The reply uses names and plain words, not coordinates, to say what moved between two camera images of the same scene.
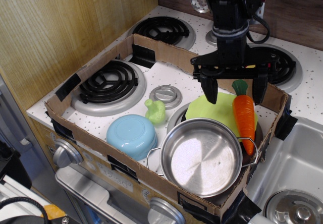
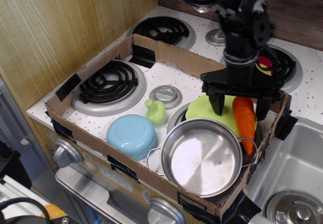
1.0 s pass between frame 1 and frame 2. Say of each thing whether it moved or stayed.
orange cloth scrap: stayed
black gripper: moved
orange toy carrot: stayed
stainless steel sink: stayed
